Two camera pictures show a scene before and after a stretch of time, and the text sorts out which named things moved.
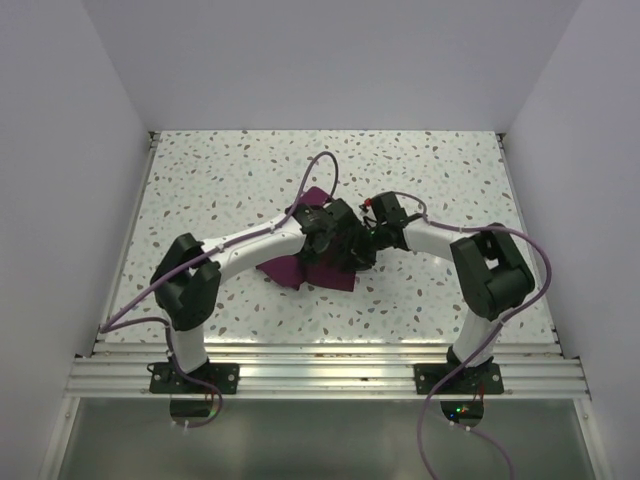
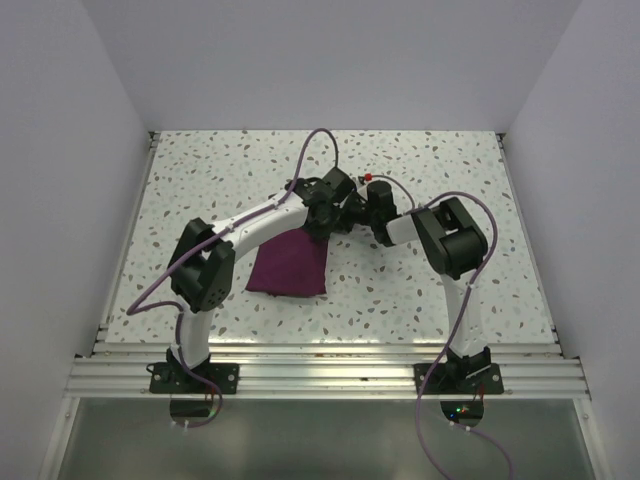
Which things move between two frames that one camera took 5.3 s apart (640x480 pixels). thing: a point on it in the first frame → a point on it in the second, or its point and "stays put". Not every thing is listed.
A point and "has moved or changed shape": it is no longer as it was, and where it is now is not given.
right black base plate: [483, 379] stays put
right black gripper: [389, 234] → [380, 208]
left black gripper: [313, 255] → [322, 233]
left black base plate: [166, 380] stays put
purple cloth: [296, 272] has moved or changed shape
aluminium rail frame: [531, 368] stays put
